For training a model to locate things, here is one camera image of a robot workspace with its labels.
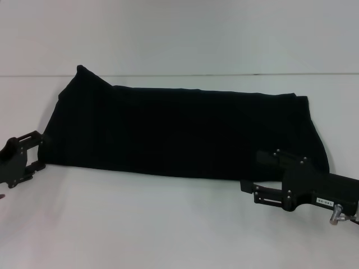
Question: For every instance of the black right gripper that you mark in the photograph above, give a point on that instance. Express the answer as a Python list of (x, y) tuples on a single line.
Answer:
[(319, 190)]

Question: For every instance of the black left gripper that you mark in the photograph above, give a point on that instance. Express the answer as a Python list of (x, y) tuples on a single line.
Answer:
[(12, 165)]

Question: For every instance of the black t-shirt with FREE print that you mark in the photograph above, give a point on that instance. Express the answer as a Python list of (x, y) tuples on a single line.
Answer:
[(182, 131)]

